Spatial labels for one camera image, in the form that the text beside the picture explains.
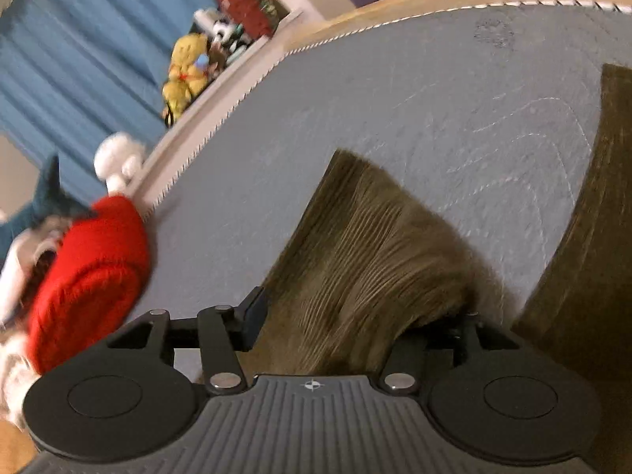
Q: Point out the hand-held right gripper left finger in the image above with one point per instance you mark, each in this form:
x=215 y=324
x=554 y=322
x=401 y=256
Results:
x=255 y=321

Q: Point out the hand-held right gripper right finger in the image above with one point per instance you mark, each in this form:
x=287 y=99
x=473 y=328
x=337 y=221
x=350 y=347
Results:
x=407 y=360

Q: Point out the red folded comforter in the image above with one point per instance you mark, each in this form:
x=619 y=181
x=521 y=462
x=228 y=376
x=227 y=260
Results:
x=89 y=266

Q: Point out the white plush toy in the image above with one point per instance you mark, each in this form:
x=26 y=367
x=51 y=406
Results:
x=118 y=158

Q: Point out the blue shark plush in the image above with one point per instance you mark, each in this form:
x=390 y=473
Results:
x=54 y=197

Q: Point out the white folded quilt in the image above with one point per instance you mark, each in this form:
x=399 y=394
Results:
x=15 y=276

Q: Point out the yellow plush toy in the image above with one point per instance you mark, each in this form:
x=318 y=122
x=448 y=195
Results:
x=185 y=69

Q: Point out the panda plush toy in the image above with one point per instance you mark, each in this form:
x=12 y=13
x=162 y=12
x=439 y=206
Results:
x=223 y=29

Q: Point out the blue curtain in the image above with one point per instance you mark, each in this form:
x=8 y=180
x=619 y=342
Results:
x=84 y=59

